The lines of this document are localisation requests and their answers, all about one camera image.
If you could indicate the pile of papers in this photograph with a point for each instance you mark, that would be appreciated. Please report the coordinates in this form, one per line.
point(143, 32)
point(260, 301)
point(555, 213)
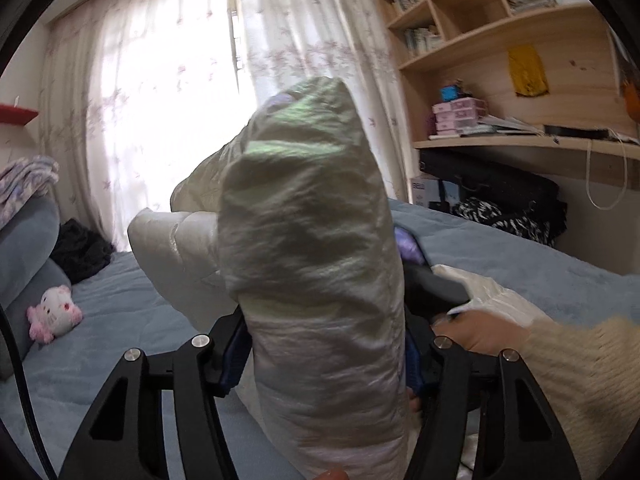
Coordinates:
point(505, 125)

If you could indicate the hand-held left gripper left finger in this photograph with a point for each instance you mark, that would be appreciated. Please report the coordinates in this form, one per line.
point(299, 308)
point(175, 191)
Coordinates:
point(235, 356)

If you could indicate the yellow bag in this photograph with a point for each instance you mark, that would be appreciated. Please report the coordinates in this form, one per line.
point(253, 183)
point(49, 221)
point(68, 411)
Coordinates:
point(527, 70)

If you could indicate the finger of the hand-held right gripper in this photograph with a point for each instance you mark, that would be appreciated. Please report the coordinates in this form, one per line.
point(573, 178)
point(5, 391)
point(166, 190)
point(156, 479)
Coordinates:
point(410, 250)

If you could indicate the red wall shelf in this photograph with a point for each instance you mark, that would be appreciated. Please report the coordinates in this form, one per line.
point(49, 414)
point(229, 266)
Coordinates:
point(17, 114)

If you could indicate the person's right hand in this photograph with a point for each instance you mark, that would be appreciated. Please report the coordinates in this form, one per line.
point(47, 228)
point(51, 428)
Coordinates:
point(480, 332)

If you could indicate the wooden shelf unit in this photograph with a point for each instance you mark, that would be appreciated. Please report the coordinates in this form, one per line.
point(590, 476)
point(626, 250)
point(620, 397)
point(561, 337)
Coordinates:
point(570, 65)

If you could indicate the folded purple floral blanket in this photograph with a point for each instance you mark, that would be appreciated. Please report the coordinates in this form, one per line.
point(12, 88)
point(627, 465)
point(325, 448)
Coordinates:
point(25, 182)

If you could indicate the stack of pink boxes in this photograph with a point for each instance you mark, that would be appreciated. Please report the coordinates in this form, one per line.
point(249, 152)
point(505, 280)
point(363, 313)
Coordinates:
point(457, 116)

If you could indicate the grey-blue pillow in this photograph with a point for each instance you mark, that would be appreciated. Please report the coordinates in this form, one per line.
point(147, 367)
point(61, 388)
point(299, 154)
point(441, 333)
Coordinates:
point(30, 290)
point(25, 240)

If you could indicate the blue toy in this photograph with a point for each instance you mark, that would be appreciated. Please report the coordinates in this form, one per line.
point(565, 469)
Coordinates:
point(452, 91)

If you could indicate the white down jacket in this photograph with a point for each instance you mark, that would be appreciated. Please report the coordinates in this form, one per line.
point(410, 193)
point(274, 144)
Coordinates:
point(310, 260)

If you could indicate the person's right forearm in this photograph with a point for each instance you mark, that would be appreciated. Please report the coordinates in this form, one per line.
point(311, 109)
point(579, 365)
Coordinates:
point(590, 385)

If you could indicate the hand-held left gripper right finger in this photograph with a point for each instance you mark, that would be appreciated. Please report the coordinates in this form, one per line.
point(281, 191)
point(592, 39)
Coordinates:
point(413, 362)

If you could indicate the white cardboard box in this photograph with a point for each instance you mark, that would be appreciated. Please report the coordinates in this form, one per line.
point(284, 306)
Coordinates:
point(425, 192)

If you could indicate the pink cat plush toy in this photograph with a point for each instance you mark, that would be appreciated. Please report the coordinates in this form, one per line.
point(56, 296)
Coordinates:
point(52, 312)

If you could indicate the row of upright books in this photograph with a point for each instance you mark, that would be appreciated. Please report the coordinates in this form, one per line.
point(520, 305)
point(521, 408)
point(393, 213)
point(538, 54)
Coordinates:
point(422, 40)

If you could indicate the person's left hand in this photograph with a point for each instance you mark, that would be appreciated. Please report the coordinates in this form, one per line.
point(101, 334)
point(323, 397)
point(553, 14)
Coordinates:
point(330, 475)

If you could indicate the black clothing pile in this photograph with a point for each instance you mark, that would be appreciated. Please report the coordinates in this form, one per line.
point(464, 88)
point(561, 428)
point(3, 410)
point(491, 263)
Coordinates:
point(80, 252)

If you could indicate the black case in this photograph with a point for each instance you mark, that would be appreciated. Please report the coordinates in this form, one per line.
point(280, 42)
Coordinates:
point(500, 180)

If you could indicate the black flat device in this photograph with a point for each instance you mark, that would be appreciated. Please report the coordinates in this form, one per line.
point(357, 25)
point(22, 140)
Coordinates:
point(575, 131)

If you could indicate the white floral curtain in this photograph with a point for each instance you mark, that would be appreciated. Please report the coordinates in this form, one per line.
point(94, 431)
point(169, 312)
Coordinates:
point(310, 40)
point(150, 110)

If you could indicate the black and white patterned cloth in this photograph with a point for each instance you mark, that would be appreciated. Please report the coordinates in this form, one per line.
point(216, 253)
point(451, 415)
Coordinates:
point(505, 220)

